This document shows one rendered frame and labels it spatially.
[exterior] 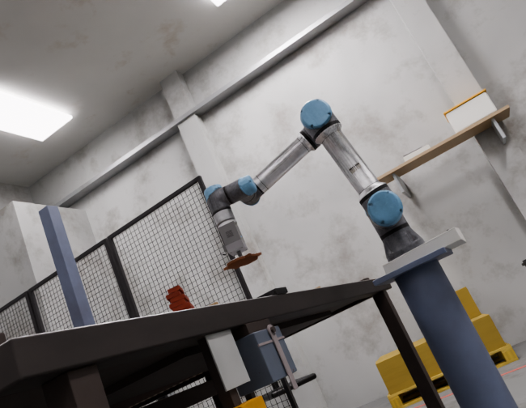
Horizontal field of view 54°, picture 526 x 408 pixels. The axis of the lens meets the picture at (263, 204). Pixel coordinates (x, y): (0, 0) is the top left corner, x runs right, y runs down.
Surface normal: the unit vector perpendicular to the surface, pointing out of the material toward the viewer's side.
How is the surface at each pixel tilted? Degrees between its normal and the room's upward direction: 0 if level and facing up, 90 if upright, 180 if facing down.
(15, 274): 90
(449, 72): 90
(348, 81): 90
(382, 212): 100
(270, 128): 90
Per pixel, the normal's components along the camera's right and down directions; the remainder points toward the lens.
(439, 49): -0.43, -0.11
